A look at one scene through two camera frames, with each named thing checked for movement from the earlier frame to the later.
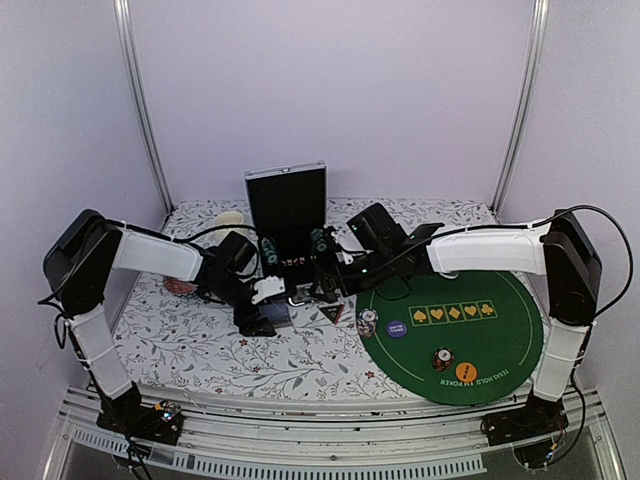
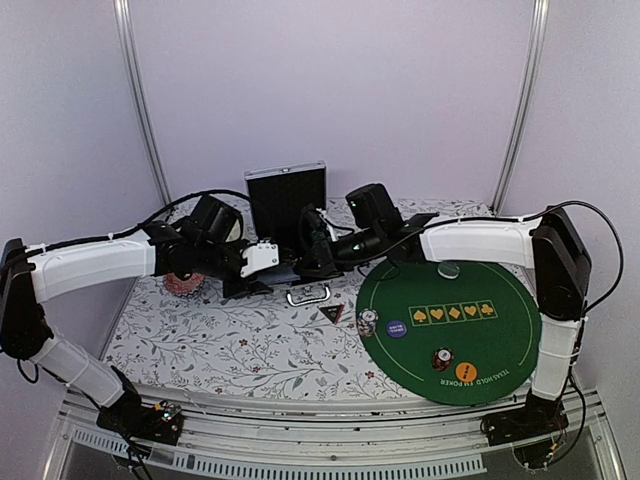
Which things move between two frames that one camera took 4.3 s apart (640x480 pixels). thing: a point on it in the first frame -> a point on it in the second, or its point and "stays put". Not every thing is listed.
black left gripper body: (232, 294) -> (214, 262)
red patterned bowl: (180, 287) stays put
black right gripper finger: (326, 288) -> (318, 263)
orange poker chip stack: (442, 358) stays put
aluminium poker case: (287, 206) stays put
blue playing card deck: (277, 312) -> (277, 277)
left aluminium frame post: (122, 11) stays put
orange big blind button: (466, 372) stays put
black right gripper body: (378, 271) -> (370, 247)
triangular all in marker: (332, 311) stays put
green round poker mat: (451, 338) stays put
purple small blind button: (396, 329) stays put
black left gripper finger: (252, 324) -> (242, 287)
